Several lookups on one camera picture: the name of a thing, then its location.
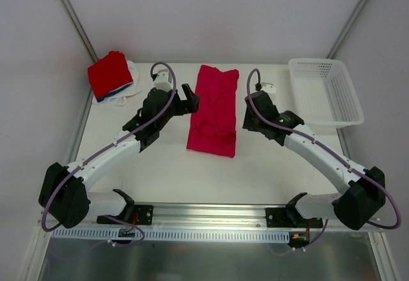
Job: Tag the crimson pink t-shirt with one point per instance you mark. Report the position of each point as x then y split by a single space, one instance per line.
213 126

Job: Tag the white plastic mesh basket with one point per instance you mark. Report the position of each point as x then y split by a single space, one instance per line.
324 93

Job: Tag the white slotted cable duct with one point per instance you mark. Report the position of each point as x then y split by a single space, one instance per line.
156 234

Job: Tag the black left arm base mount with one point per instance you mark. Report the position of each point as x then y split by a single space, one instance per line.
139 214

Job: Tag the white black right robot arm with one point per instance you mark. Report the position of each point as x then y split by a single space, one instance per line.
358 193

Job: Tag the aluminium mounting rail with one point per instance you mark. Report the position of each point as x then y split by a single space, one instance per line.
176 215

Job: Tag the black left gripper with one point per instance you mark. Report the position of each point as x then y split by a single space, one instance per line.
178 106

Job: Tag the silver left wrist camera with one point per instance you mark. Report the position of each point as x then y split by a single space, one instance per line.
162 80

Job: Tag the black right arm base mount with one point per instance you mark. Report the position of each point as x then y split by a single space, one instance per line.
281 217

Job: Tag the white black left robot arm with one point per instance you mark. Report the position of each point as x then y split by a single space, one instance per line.
66 191

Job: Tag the folded red t-shirt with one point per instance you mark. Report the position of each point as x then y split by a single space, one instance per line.
109 73

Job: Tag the folded blue t-shirt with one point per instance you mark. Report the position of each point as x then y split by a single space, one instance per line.
112 93

